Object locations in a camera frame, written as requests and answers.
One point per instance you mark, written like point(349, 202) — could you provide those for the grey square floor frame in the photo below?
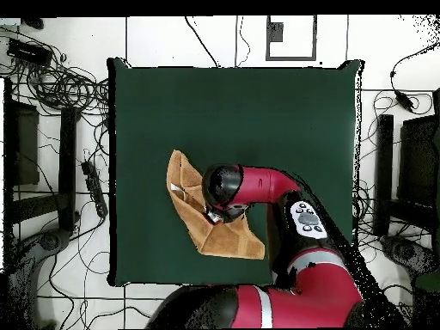
point(291, 58)

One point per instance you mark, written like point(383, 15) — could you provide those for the black rectangular box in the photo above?
point(29, 51)

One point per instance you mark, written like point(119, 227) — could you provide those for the orange terry towel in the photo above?
point(223, 240)

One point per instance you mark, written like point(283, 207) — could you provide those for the black power strip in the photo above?
point(94, 189)

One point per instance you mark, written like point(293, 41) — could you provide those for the dark grey pedestal leg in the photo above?
point(51, 242)
point(402, 251)

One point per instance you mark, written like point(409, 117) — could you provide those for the dark green table cloth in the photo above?
point(154, 103)

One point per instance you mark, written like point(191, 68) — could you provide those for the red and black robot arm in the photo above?
point(302, 292)

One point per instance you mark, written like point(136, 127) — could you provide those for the black inline power adapter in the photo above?
point(404, 100)

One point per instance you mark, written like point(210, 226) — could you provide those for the black frame stand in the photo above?
point(67, 154)
point(384, 172)

